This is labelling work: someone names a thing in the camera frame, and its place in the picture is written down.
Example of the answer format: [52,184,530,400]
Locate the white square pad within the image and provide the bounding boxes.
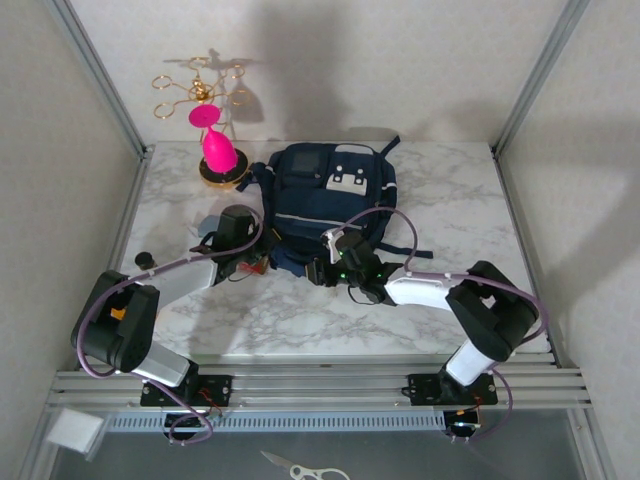
[45,407,106,461]

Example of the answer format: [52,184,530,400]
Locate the gold wire glass rack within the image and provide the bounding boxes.
[152,55,251,189]

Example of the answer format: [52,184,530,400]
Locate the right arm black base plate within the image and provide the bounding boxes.
[407,372,500,407]

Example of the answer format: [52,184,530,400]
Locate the aluminium cross rail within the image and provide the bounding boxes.
[47,367,594,414]

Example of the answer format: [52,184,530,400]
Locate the pink plastic goblet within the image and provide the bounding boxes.
[188,103,239,171]

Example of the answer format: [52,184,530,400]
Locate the white handled scissors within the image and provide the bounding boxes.
[260,449,351,480]

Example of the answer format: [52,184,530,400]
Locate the grey blue pencil case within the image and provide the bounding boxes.
[194,213,221,237]

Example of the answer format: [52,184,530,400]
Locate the aluminium side rail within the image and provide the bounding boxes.
[492,147,569,371]
[74,149,154,371]

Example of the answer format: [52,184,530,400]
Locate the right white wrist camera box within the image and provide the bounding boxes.
[321,227,347,262]

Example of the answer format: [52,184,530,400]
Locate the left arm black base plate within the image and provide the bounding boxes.
[139,374,234,407]

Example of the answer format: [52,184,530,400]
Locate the black controller board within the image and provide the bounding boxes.
[163,412,225,436]
[442,408,485,437]

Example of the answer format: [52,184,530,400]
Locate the aluminium frame post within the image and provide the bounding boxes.
[42,0,156,160]
[492,0,591,157]

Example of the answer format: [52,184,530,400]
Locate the grey slotted cable duct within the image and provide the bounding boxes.
[107,412,446,434]

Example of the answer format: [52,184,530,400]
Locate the navy blue backpack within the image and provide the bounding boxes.
[234,135,434,279]

